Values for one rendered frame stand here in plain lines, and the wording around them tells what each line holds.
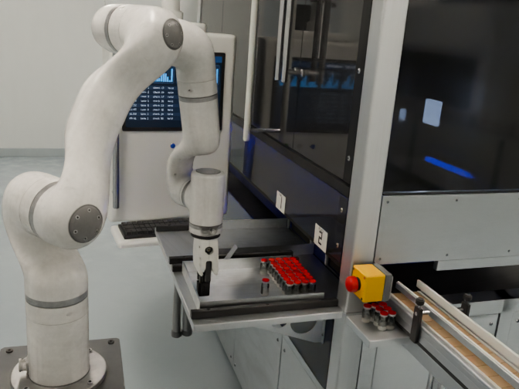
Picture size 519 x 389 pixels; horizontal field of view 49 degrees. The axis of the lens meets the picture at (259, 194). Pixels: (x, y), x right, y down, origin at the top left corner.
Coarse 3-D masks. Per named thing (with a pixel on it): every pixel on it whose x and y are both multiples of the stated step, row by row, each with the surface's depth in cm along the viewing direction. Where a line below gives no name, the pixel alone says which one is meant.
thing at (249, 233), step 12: (228, 228) 205; (240, 228) 206; (252, 228) 207; (264, 228) 208; (276, 228) 209; (288, 228) 210; (228, 240) 194; (240, 240) 195; (252, 240) 196; (264, 240) 197; (276, 240) 198; (288, 240) 199; (228, 252) 179; (300, 252) 187; (312, 252) 189
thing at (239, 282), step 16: (272, 256) 175; (288, 256) 176; (192, 272) 167; (224, 272) 169; (240, 272) 170; (256, 272) 171; (192, 288) 152; (224, 288) 159; (240, 288) 160; (256, 288) 160; (272, 288) 161; (208, 304) 144; (224, 304) 145; (240, 304) 147
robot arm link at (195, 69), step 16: (96, 16) 115; (96, 32) 115; (192, 32) 122; (112, 48) 115; (192, 48) 122; (208, 48) 124; (176, 64) 123; (192, 64) 124; (208, 64) 125; (192, 80) 125; (208, 80) 127; (192, 96) 127
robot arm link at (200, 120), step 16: (208, 96) 128; (192, 112) 128; (208, 112) 129; (192, 128) 130; (208, 128) 131; (192, 144) 132; (208, 144) 132; (176, 160) 139; (192, 160) 144; (176, 176) 143; (176, 192) 143
